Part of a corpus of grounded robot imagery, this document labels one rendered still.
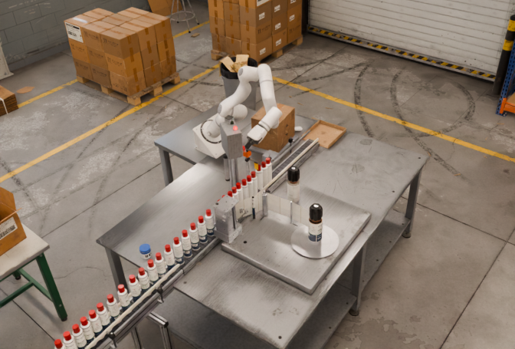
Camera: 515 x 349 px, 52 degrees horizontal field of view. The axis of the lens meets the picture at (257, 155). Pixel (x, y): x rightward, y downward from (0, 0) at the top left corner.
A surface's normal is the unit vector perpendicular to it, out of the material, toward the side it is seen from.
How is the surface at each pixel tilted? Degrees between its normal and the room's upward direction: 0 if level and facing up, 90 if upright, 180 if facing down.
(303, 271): 0
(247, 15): 90
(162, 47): 89
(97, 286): 0
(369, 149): 0
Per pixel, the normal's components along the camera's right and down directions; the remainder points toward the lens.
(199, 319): -0.03, -0.82
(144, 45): 0.78, 0.35
